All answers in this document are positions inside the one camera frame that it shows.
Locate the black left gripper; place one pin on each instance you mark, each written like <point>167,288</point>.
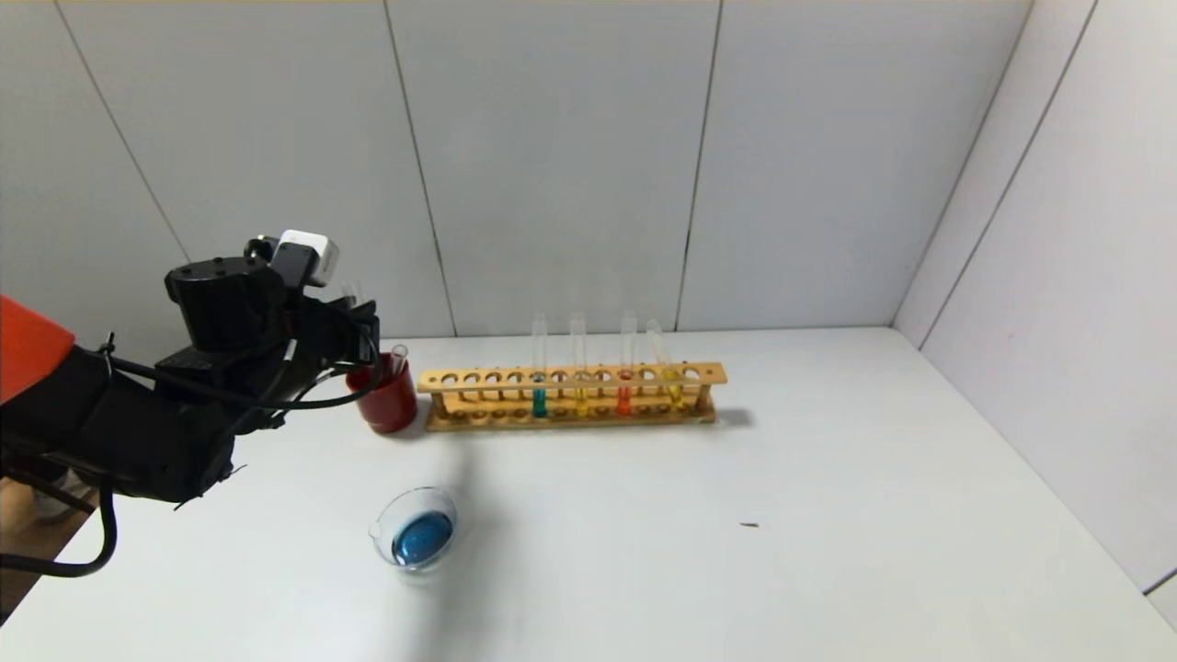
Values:
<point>360,333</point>

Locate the red liquid glass test tube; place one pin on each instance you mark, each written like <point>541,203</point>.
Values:
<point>350,294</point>
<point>624,400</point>

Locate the blue liquid glass test tube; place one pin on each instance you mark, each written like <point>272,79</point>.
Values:
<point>539,402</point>
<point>398,360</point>

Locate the orange and black left arm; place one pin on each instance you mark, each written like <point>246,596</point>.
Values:
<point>138,432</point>

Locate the yellow liquid glass test tube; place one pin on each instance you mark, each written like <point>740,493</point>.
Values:
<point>675,393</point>
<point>580,400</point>

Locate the wooden test tube rack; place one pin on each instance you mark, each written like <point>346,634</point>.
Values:
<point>598,421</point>

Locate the dark red plastic cup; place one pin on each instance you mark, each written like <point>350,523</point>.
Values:
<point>391,409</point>

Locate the clear glass beaker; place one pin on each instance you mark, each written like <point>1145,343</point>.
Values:
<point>423,541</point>

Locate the grey sneaker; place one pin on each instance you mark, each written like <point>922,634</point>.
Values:
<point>64,504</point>

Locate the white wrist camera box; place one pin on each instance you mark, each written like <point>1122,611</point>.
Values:
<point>308,253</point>

